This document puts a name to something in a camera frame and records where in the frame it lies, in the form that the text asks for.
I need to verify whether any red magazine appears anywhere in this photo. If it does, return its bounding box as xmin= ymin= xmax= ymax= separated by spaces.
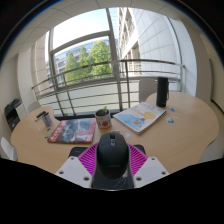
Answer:
xmin=47 ymin=118 xmax=97 ymax=145

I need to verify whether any metal balcony railing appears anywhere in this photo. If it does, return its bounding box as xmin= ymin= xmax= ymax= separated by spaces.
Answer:
xmin=31 ymin=59 xmax=185 ymax=118

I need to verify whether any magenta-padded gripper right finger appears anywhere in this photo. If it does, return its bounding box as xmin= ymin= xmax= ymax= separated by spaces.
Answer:
xmin=127 ymin=143 xmax=170 ymax=190

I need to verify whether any white chair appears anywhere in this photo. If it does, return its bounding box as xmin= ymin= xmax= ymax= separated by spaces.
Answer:
xmin=0 ymin=136 xmax=18 ymax=162

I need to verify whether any black computer mouse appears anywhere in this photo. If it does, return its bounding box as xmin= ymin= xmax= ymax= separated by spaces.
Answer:
xmin=95 ymin=132 xmax=130 ymax=180

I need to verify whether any light blue illustrated book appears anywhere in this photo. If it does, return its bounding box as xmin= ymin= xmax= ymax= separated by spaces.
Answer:
xmin=113 ymin=101 xmax=167 ymax=135

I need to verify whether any black cylindrical tumbler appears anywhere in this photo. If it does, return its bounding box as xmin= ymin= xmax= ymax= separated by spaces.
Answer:
xmin=155 ymin=76 xmax=170 ymax=108

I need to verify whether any black and white printer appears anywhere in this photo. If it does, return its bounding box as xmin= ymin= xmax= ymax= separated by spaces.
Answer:
xmin=4 ymin=98 xmax=24 ymax=132

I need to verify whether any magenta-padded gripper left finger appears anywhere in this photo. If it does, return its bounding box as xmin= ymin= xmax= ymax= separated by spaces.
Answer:
xmin=54 ymin=143 xmax=99 ymax=190

